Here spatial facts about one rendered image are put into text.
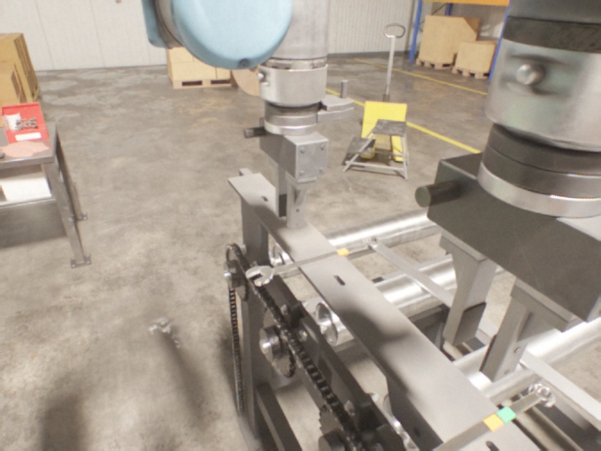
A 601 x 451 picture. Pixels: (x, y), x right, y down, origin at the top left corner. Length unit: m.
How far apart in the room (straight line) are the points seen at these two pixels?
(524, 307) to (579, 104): 0.14
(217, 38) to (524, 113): 0.21
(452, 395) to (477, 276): 0.25
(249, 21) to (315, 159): 0.24
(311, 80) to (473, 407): 0.44
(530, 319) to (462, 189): 0.10
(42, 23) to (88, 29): 0.84
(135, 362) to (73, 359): 0.31
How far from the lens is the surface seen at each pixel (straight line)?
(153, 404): 2.00
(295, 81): 0.51
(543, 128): 0.24
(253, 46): 0.33
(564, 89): 0.23
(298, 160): 0.51
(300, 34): 0.50
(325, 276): 0.67
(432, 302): 1.15
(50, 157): 2.64
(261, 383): 1.55
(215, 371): 2.05
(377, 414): 0.82
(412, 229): 1.42
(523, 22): 0.24
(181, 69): 7.80
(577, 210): 0.26
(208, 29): 0.32
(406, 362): 0.56
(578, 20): 0.23
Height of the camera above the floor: 1.58
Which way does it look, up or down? 31 degrees down
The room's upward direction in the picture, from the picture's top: 2 degrees clockwise
